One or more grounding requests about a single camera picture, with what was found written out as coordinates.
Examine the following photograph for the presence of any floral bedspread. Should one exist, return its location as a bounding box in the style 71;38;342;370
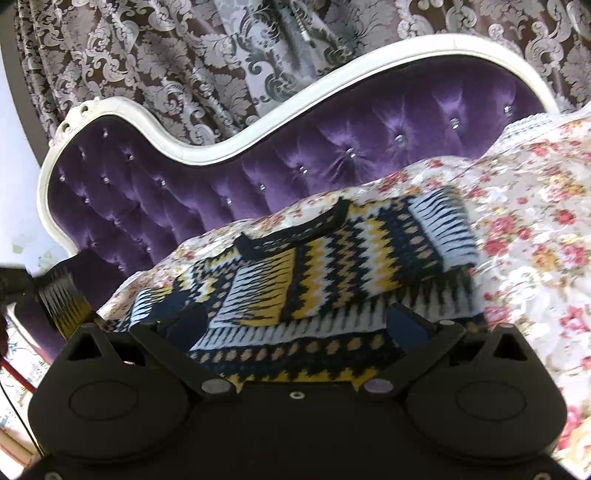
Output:
95;108;591;480

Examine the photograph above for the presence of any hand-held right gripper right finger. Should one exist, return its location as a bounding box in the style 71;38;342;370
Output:
362;305;539;398

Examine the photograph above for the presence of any curtain tassel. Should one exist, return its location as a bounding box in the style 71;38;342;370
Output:
295;9;319;49

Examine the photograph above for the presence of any purple tufted headboard white frame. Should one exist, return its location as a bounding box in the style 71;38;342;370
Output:
9;34;561;361

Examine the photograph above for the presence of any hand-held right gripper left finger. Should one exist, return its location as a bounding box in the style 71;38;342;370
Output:
62;305;234;400

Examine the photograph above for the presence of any yellow navy white knit sweater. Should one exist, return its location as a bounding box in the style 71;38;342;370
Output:
39;187;485;386

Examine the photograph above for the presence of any brown silver damask curtain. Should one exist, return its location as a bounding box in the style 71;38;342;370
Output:
14;0;591;148

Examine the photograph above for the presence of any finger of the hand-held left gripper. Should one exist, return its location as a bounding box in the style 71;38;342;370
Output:
0;264;44;301

